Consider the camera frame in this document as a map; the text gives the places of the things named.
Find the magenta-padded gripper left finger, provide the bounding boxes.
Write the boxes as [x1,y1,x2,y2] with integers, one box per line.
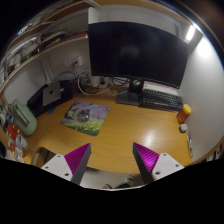
[40,142,92,186]

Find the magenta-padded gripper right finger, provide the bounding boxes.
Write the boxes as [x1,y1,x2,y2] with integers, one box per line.
[132,142,185,184]

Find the floral print mouse pad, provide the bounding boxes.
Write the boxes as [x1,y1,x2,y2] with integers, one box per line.
[59,100,110,137]

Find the dark pens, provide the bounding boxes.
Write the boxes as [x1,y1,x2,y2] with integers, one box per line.
[186,131,195,159]

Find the person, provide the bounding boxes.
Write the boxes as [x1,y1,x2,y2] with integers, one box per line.
[100,174,137,190]

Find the white earbuds case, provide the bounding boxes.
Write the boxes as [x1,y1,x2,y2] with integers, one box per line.
[178,123,188,134]

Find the orange jar with yellow lid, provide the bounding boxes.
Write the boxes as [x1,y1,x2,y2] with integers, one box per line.
[176,103,193,125]

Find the dark grey keyboard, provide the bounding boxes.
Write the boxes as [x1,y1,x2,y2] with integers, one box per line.
[139,88,184,113]

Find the black box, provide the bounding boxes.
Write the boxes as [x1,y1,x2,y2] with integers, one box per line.
[26,79,74,118]

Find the silver mini computer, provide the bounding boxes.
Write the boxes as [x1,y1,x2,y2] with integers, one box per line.
[42,81,63,108]

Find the white power strip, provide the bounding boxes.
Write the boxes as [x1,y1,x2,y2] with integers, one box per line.
[87,75,109,88]

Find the black computer monitor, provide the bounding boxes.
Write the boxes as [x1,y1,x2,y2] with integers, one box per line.
[87,21,190,107]

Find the white strip light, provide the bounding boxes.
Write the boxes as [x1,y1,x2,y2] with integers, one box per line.
[185,24,196,43]

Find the white cable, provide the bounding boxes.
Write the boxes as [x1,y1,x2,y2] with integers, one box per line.
[77,74,116,97]

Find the black cable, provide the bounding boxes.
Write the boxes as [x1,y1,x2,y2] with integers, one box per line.
[111,77,131,88]

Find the white wall outlet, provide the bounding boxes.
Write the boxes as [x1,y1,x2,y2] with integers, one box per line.
[63,56,83,68]

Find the wooden wall shelf unit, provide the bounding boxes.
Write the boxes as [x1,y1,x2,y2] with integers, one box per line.
[0,0,91,88]

